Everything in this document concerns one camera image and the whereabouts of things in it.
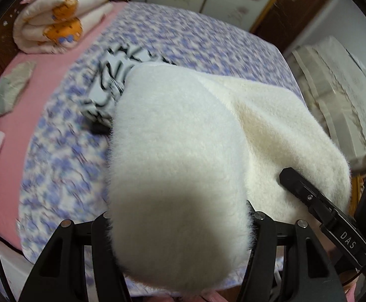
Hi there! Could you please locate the black and white patterned garment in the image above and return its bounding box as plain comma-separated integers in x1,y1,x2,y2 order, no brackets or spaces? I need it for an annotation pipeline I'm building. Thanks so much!
82,46,177,129

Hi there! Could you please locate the beige lace-covered furniture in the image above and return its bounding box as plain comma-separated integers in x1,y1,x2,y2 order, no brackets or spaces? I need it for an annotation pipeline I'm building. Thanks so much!
285,36,366,171

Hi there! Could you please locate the black cloth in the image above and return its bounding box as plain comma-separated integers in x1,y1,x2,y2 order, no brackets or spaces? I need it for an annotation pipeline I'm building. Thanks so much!
89,122,112,136

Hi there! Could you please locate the white fuzzy coat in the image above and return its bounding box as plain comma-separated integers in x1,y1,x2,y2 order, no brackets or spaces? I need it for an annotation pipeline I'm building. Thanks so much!
106,61,353,294

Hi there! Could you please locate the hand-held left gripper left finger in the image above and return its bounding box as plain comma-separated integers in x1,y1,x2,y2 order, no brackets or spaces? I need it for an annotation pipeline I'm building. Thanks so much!
20,211,131,302

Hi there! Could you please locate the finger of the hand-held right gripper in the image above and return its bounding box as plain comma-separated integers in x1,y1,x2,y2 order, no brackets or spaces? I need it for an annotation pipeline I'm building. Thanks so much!
279,167,366,275

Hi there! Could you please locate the blue floral blanket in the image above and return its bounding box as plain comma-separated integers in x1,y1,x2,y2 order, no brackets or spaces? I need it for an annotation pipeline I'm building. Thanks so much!
16,2,306,297

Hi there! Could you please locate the brown wooden door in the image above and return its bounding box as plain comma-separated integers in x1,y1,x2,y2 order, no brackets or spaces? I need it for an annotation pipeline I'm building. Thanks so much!
250,0,334,53

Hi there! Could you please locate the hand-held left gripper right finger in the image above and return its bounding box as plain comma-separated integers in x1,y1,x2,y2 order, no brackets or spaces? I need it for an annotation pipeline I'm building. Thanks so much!
236,211,347,302

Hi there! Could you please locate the grey leaf-shaped pillow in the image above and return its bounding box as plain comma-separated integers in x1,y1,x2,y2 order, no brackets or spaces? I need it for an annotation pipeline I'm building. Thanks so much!
0,60,38,120

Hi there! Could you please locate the folded bear print quilt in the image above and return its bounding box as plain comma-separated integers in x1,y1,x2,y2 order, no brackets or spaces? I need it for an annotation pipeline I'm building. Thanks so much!
13,0,117,54

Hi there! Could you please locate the pink bed sheet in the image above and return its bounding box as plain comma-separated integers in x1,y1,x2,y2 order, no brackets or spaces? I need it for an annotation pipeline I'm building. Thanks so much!
0,2,130,250

